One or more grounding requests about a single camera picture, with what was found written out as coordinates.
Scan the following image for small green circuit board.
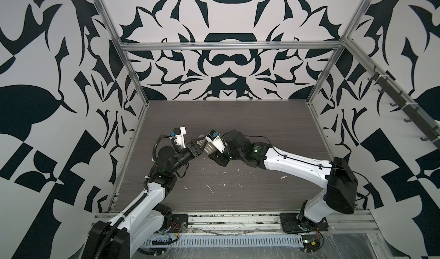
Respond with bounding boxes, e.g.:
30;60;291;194
300;238;324;254

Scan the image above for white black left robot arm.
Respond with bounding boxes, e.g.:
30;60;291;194
81;135;207;259

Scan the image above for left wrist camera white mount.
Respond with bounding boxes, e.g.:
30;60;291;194
170;127;186;151

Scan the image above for white slotted cable duct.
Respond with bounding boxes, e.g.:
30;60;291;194
141;234;304;248

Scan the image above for aluminium cage frame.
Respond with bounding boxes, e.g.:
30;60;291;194
98;0;440;217

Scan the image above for black corrugated cable conduit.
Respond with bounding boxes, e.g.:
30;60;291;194
92;190;149;259

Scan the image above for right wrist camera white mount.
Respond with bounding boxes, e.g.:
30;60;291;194
205;129;225;152

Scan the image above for grey wall hook rail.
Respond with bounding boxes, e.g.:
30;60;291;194
368;66;440;150

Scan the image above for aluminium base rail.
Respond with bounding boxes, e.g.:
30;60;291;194
89;210;379;236

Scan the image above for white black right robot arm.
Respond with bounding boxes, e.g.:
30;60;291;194
205;130;359;234

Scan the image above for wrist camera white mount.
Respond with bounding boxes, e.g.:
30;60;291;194
205;129;225;152
170;127;186;151

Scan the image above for white remote control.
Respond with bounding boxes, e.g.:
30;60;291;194
202;141;218;155

